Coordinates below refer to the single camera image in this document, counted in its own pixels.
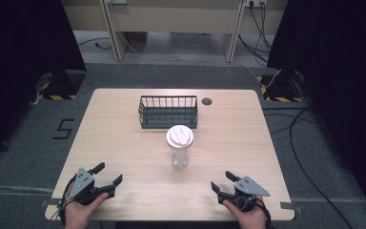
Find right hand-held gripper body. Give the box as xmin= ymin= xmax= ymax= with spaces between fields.
xmin=217 ymin=176 xmax=271 ymax=213

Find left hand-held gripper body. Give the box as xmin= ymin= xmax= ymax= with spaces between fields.
xmin=66 ymin=167 xmax=116 ymax=206

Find clear bottle with white lid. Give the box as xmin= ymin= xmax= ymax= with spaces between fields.
xmin=165 ymin=124 xmax=195 ymax=169

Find black wire basket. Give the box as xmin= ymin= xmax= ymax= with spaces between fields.
xmin=137 ymin=94 xmax=199 ymax=130

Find person's right hand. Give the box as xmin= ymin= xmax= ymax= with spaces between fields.
xmin=223 ymin=195 xmax=268 ymax=229

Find person's left hand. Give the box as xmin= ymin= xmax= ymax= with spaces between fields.
xmin=63 ymin=192 xmax=110 ymax=229

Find grey floor tape strip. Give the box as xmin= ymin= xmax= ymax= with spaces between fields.
xmin=279 ymin=200 xmax=303 ymax=214
xmin=39 ymin=198 xmax=59 ymax=208

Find black tape floor number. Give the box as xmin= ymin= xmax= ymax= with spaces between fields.
xmin=51 ymin=118 xmax=76 ymax=140

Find black stand base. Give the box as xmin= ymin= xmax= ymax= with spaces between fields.
xmin=40 ymin=70 xmax=87 ymax=101
xmin=257 ymin=73 xmax=303 ymax=103

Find dark curtain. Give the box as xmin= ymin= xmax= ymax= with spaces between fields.
xmin=0 ymin=0 xmax=88 ymax=163
xmin=266 ymin=0 xmax=366 ymax=220

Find left hand-held gripper cable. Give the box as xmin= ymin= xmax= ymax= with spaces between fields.
xmin=56 ymin=176 xmax=78 ymax=225

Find hand-held gripper cable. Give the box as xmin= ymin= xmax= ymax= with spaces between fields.
xmin=56 ymin=176 xmax=78 ymax=225
xmin=256 ymin=198 xmax=273 ymax=229

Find right hand-held gripper cable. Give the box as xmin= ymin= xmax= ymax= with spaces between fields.
xmin=256 ymin=198 xmax=273 ymax=229

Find long black floor cable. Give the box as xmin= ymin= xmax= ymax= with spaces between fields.
xmin=261 ymin=106 xmax=355 ymax=229

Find thin white cable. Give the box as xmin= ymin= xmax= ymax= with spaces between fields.
xmin=116 ymin=31 xmax=283 ymax=90

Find black plugged cables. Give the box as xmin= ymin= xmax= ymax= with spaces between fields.
xmin=237 ymin=2 xmax=274 ymax=67

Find white wall socket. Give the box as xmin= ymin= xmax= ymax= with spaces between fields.
xmin=245 ymin=0 xmax=269 ymax=8

